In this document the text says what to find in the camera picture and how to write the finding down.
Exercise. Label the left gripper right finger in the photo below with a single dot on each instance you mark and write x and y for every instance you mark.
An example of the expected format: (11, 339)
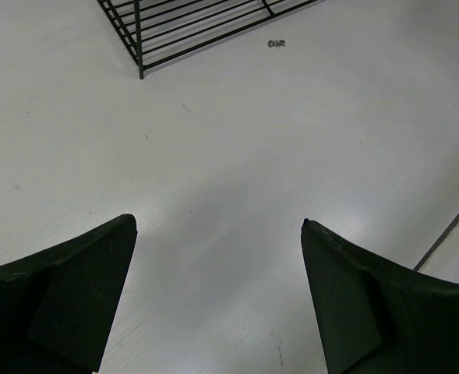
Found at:
(374, 315)

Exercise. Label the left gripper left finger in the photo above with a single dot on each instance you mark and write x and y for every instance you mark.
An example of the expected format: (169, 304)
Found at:
(57, 306)

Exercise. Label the black wire shelf rack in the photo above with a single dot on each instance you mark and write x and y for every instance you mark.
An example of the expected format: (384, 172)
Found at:
(155, 33)

